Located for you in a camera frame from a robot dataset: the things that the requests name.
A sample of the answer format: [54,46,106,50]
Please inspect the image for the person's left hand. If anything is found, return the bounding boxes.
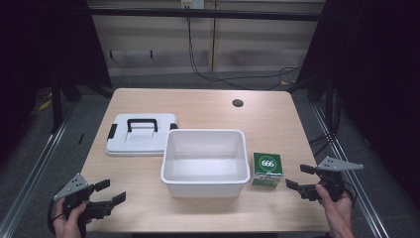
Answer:
[52,198,92,238]

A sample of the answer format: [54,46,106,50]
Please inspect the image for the white plastic storage bin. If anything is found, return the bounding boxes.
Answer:
[159,128,252,199]

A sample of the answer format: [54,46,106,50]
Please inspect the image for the white wall power outlet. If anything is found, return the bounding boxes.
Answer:
[180,0,205,10]

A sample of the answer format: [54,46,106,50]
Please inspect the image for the right hand-held gripper cable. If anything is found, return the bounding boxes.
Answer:
[342,180,360,208]

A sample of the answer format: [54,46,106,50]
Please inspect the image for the black metal stand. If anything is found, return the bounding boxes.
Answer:
[306,73,336,135]
[49,73,83,134]

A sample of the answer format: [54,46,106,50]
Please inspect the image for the dark wall bracket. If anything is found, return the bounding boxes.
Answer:
[109,49,156,61]

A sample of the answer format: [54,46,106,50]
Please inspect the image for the white lid with black handle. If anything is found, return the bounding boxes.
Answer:
[105,112,179,158]

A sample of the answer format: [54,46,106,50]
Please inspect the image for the green cardboard box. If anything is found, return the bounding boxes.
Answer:
[251,152,284,188]

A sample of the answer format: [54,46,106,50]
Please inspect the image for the black floor cables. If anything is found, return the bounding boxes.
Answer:
[308,95,343,158]

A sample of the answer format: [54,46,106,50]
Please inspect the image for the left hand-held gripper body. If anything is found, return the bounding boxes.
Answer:
[52,172,115,222]

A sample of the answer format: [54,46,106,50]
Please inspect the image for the black curtain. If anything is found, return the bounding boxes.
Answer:
[0,0,113,167]
[295,0,420,202]

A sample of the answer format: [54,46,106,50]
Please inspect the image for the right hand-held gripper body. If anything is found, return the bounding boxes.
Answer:
[297,156,365,202]

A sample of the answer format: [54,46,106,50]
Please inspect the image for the black wall cable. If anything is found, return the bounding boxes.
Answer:
[186,17,302,91]

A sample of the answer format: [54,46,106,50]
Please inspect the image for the aluminium floor rail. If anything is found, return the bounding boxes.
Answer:
[311,102,391,238]
[0,107,75,238]

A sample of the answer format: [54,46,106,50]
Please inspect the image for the black horizontal frame bar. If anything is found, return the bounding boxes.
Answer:
[88,7,325,23]

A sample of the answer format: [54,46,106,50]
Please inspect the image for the yellow floor tape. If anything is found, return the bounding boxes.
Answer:
[37,92,53,112]

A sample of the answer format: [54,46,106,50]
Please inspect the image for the person's right hand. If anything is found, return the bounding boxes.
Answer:
[314,183,356,238]

